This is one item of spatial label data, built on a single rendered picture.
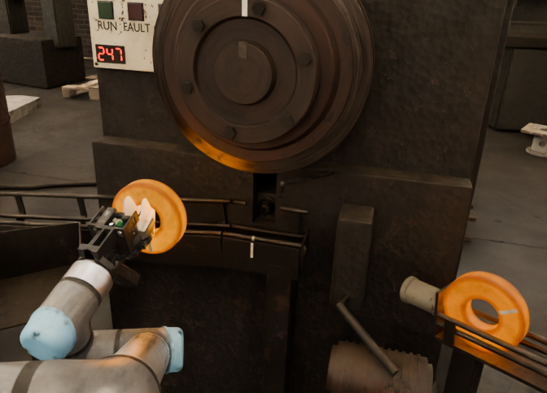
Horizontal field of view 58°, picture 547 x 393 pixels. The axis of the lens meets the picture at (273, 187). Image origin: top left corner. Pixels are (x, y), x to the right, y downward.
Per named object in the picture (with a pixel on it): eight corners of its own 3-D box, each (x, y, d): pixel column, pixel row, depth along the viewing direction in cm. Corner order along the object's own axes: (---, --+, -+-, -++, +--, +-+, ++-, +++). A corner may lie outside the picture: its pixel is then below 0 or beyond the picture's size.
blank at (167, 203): (112, 178, 102) (103, 183, 99) (181, 178, 98) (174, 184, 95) (126, 245, 107) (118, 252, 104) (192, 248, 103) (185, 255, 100)
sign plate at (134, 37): (98, 66, 128) (90, -9, 121) (191, 73, 122) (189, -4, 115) (93, 67, 126) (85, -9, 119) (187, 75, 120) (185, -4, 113)
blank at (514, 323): (469, 348, 102) (461, 355, 99) (438, 277, 103) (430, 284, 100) (544, 342, 90) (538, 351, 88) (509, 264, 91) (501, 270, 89)
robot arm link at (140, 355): (156, 367, 42) (184, 312, 90) (20, 374, 41) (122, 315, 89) (155, 514, 40) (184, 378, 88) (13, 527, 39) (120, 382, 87)
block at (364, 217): (334, 283, 128) (343, 199, 119) (365, 289, 126) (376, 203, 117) (328, 307, 119) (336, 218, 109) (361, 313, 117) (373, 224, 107)
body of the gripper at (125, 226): (140, 208, 89) (107, 255, 80) (150, 242, 95) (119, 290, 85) (102, 203, 91) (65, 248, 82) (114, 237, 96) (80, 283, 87)
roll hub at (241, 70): (188, 130, 107) (183, -9, 96) (315, 144, 101) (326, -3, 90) (177, 137, 102) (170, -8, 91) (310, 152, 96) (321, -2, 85)
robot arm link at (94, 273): (107, 311, 82) (64, 303, 84) (120, 290, 86) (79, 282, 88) (94, 280, 78) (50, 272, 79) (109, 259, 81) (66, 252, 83)
